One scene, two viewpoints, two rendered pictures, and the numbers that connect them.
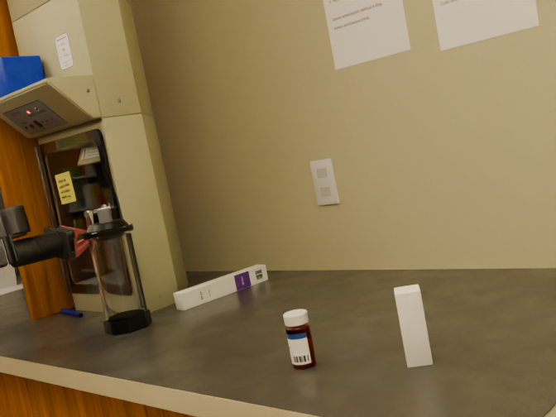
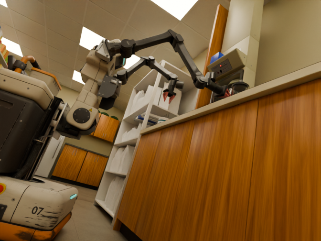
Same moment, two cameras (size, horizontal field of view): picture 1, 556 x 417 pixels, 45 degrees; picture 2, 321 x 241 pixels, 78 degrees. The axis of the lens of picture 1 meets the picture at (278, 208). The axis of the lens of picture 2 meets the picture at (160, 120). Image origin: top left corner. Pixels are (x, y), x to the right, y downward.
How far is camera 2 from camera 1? 99 cm
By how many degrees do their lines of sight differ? 33
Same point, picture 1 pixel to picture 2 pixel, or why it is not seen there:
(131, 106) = (253, 69)
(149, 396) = (269, 85)
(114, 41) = (254, 52)
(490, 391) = not seen: outside the picture
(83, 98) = (242, 58)
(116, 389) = (249, 92)
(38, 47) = not seen: hidden behind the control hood
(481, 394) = not seen: outside the picture
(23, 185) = (205, 93)
